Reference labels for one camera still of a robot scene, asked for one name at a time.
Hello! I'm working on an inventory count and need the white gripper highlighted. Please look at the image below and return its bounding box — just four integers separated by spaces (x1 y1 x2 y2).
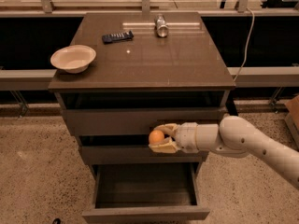
149 123 198 154

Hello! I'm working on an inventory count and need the orange fruit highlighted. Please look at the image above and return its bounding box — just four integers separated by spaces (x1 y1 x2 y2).
149 130 164 144

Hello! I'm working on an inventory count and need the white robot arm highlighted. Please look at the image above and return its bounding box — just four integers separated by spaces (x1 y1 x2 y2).
149 116 299 189

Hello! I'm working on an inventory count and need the grey open bottom drawer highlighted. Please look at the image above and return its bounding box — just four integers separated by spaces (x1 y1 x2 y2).
82 163 209 224

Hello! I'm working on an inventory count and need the grey middle drawer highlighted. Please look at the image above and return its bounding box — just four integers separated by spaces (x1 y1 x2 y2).
78 146 208 165

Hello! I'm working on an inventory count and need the grey drawer cabinet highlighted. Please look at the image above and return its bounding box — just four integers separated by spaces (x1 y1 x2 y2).
48 11 236 224

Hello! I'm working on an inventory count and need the grey top drawer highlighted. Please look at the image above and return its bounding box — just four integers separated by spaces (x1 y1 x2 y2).
63 107 226 136

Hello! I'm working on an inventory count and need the silver metal can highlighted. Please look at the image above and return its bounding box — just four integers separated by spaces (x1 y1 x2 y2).
154 14 168 38

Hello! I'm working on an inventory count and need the dark blue remote control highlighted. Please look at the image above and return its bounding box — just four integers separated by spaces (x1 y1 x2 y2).
102 31 134 45

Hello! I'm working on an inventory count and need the white ceramic bowl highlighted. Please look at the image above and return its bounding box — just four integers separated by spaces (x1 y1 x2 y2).
50 45 96 74

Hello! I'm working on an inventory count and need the cardboard box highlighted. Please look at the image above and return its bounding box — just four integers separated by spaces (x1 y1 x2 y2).
285 95 299 147

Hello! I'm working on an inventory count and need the white cable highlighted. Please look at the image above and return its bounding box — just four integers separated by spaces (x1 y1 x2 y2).
233 7 255 82

